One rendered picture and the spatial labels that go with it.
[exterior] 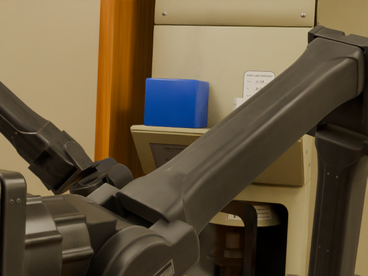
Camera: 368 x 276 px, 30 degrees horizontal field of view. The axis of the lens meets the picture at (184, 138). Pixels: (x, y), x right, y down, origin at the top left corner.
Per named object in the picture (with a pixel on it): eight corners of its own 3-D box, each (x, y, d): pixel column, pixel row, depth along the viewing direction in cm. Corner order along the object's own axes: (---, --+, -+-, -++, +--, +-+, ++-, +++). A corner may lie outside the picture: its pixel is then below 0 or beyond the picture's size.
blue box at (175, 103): (159, 124, 138) (161, 80, 138) (207, 127, 136) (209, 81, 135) (143, 125, 128) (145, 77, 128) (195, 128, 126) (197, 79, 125)
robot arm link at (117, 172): (34, 173, 116) (61, 144, 112) (73, 154, 126) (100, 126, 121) (78, 229, 115) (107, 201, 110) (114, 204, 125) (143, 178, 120)
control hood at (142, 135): (146, 173, 140) (148, 124, 140) (306, 184, 132) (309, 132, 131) (126, 178, 129) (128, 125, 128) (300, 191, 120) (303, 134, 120)
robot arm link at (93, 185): (59, 185, 113) (87, 182, 110) (84, 172, 118) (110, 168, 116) (71, 224, 114) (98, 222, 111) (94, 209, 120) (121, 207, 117)
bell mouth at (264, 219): (209, 210, 156) (211, 185, 156) (287, 216, 152) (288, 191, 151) (189, 222, 139) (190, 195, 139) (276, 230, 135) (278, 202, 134)
